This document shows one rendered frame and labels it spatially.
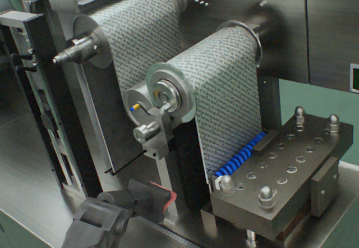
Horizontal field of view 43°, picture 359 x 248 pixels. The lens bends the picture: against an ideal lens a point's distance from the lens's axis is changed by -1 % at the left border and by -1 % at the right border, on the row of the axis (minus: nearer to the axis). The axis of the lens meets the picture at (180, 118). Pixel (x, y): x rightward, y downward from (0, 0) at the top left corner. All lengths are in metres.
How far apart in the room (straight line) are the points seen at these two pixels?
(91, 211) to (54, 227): 0.50
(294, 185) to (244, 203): 0.12
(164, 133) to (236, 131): 0.19
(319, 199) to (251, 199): 0.18
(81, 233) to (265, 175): 0.48
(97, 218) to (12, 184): 0.76
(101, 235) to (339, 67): 0.68
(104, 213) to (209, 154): 0.35
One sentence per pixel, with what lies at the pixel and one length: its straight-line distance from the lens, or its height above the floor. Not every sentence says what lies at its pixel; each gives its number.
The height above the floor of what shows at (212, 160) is 1.07.
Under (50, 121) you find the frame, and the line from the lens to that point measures 1.22.
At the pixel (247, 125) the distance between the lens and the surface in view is 1.16.
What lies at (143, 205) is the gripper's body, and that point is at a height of 1.12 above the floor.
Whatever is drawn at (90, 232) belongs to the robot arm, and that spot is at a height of 1.20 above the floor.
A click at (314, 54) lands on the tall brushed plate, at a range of 1.15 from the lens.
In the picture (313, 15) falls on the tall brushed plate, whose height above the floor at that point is 1.33.
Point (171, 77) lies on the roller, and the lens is 0.97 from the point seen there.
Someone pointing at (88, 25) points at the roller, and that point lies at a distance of 1.14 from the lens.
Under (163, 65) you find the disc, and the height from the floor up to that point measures 1.32.
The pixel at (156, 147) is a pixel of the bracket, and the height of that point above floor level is 1.14.
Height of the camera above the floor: 1.70
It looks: 30 degrees down
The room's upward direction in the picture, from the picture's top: 11 degrees counter-clockwise
